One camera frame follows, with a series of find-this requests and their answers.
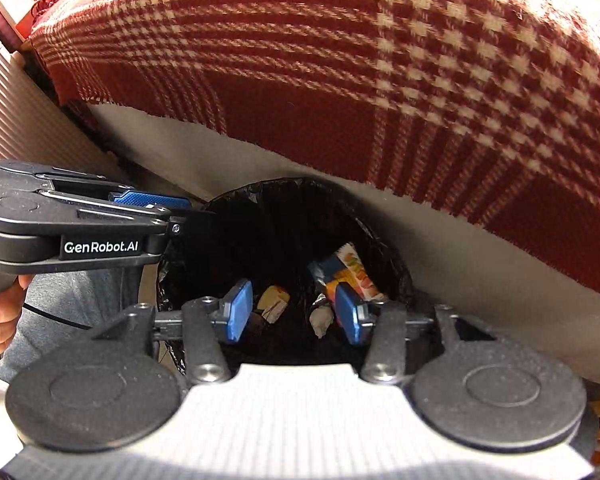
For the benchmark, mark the pink ribbed suitcase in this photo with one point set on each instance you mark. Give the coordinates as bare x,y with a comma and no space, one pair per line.
20,110

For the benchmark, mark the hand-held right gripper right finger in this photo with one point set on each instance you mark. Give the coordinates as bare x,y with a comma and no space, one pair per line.
347,315

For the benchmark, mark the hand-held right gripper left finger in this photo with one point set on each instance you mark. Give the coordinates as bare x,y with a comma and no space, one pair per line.
240,310

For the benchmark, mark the black trash bin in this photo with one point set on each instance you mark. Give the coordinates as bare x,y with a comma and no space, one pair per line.
280,240

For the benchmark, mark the red plaid blanket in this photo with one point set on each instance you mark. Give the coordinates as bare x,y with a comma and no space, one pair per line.
330,60

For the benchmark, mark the white tissue wad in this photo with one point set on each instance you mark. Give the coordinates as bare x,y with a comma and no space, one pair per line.
322,320

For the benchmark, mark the person's left hand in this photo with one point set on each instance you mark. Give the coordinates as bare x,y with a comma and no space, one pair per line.
0,315

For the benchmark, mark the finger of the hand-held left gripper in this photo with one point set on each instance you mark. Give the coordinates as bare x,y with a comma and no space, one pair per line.
195,221
150,200

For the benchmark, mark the orange snack bag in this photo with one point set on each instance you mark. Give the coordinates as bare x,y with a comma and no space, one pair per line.
352,270

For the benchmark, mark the orange peel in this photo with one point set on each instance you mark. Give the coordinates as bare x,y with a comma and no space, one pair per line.
272,300

